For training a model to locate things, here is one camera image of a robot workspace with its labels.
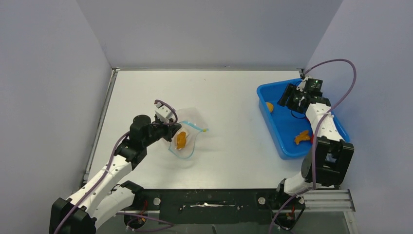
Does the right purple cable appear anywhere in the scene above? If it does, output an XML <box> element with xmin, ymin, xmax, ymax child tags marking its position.
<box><xmin>267</xmin><ymin>58</ymin><xmax>357</xmax><ymax>234</ymax></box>

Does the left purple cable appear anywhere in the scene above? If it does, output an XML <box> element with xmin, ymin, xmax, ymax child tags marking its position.
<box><xmin>53</xmin><ymin>99</ymin><xmax>179</xmax><ymax>234</ymax></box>

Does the purple cable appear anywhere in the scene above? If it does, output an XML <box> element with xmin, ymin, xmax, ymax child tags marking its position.
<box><xmin>267</xmin><ymin>58</ymin><xmax>357</xmax><ymax>234</ymax></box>
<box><xmin>53</xmin><ymin>99</ymin><xmax>179</xmax><ymax>234</ymax></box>

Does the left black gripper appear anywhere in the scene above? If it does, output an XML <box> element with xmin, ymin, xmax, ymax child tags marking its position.
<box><xmin>143</xmin><ymin>117</ymin><xmax>181</xmax><ymax>147</ymax></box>

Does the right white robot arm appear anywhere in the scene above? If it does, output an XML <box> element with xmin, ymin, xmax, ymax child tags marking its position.
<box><xmin>274</xmin><ymin>78</ymin><xmax>354</xmax><ymax>208</ymax></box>

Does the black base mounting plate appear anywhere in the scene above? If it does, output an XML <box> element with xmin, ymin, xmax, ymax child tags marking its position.
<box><xmin>125</xmin><ymin>189</ymin><xmax>305</xmax><ymax>226</ymax></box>

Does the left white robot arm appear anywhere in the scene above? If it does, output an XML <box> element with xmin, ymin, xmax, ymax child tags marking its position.
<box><xmin>49</xmin><ymin>114</ymin><xmax>182</xmax><ymax>234</ymax></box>

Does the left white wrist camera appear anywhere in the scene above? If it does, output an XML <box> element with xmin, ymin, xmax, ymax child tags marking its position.
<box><xmin>155</xmin><ymin>102</ymin><xmax>175</xmax><ymax>124</ymax></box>

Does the clear zip top bag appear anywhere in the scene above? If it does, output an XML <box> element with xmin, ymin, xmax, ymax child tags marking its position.
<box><xmin>169</xmin><ymin>107</ymin><xmax>209</xmax><ymax>159</ymax></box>

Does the orange fried chicken piece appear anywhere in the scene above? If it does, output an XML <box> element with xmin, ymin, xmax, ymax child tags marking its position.
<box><xmin>294</xmin><ymin>130</ymin><xmax>312</xmax><ymax>145</ymax></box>

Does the aluminium rail frame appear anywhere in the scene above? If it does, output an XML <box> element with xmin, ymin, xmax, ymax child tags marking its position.
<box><xmin>64</xmin><ymin>68</ymin><xmax>356</xmax><ymax>223</ymax></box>

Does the blue plastic tray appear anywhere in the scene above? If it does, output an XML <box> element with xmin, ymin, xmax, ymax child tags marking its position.
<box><xmin>257</xmin><ymin>78</ymin><xmax>350</xmax><ymax>159</ymax></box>

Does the orange fried nugget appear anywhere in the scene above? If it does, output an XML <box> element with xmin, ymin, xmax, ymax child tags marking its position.
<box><xmin>176</xmin><ymin>131</ymin><xmax>187</xmax><ymax>150</ymax></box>

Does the small orange food ball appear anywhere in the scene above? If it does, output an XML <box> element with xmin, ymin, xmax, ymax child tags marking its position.
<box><xmin>265</xmin><ymin>102</ymin><xmax>274</xmax><ymax>113</ymax></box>

